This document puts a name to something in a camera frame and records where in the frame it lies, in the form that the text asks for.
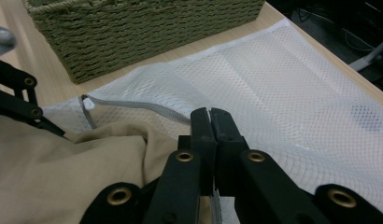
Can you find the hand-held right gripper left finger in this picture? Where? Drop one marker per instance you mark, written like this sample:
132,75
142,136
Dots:
183,186

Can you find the green woven basket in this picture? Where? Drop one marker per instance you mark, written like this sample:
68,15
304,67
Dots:
149,37

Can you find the white mesh laundry bag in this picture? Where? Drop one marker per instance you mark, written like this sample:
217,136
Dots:
273,109

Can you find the beige cloth garment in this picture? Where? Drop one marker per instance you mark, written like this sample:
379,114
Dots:
55,174

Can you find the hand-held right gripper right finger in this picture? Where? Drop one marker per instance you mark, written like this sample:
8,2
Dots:
258,193

